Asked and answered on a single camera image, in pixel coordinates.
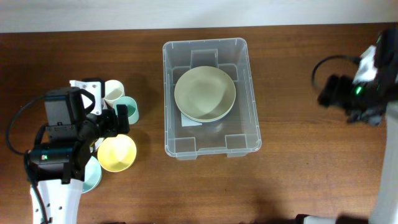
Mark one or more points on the clear plastic storage bin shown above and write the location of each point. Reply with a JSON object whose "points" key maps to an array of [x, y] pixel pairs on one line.
{"points": [[238, 134]]}

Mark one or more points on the white small bowl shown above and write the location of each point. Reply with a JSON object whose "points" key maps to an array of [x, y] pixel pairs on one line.
{"points": [[96, 145]]}

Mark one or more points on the yellow small bowl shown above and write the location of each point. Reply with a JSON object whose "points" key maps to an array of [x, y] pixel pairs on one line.
{"points": [[117, 154]]}

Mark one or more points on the cream plate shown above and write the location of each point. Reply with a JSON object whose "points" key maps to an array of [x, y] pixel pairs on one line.
{"points": [[205, 94]]}

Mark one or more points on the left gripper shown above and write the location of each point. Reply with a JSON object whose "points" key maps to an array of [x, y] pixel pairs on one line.
{"points": [[110, 118]]}

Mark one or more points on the cream cup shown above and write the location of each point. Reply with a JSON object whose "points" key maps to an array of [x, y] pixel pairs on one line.
{"points": [[114, 90]]}

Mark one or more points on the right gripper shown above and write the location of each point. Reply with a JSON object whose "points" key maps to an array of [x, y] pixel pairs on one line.
{"points": [[335, 88]]}

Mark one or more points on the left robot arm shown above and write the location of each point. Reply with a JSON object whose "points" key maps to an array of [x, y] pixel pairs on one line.
{"points": [[62, 148]]}

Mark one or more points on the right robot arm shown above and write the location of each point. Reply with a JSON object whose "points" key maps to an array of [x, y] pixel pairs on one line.
{"points": [[385, 60]]}

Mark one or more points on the light blue small bowl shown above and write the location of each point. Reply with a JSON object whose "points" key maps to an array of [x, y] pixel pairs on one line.
{"points": [[93, 175]]}

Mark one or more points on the mint green cup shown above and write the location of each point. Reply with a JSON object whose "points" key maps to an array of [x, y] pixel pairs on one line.
{"points": [[132, 109]]}

